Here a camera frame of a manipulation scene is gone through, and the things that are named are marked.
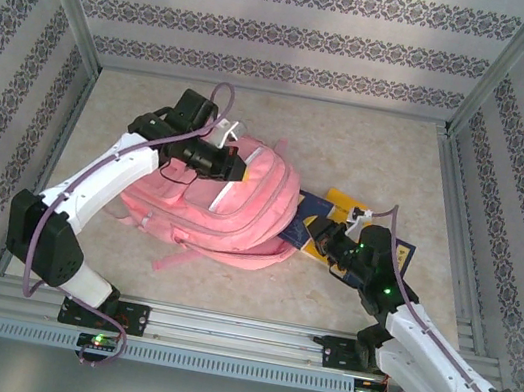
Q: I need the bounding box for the yellow paperback book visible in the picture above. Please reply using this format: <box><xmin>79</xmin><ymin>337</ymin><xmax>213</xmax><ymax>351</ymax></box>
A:
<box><xmin>299</xmin><ymin>183</ymin><xmax>381</xmax><ymax>270</ymax></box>

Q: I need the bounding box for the pink school backpack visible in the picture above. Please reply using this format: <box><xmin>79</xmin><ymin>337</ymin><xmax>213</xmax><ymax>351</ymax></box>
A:
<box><xmin>101</xmin><ymin>111</ymin><xmax>322</xmax><ymax>298</ymax></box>

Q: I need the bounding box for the thin aluminium table edge profile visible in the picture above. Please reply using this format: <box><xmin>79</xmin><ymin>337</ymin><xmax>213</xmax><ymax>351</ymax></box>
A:
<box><xmin>96</xmin><ymin>55</ymin><xmax>454</xmax><ymax>130</ymax></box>

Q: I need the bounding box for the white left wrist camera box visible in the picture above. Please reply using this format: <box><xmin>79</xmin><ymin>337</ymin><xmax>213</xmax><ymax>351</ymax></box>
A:
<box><xmin>207</xmin><ymin>115</ymin><xmax>249</xmax><ymax>153</ymax></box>

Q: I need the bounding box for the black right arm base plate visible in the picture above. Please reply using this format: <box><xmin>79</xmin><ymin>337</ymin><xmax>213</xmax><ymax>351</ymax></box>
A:
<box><xmin>315</xmin><ymin>333</ymin><xmax>394</xmax><ymax>381</ymax></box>

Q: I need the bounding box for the long aluminium mounting rail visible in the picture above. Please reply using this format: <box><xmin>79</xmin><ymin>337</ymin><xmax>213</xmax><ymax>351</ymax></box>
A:
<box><xmin>0</xmin><ymin>272</ymin><xmax>504</xmax><ymax>392</ymax></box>

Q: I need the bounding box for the slotted grey cable duct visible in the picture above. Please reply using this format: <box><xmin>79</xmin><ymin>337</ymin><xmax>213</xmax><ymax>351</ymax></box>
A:
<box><xmin>0</xmin><ymin>314</ymin><xmax>361</xmax><ymax>392</ymax></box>

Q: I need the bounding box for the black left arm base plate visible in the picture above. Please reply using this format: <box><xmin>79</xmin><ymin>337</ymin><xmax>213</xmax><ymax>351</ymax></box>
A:
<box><xmin>56</xmin><ymin>290</ymin><xmax>153</xmax><ymax>339</ymax></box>

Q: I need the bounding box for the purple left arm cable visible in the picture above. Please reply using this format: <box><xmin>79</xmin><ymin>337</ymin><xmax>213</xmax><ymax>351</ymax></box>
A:
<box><xmin>8</xmin><ymin>53</ymin><xmax>240</xmax><ymax>385</ymax></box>

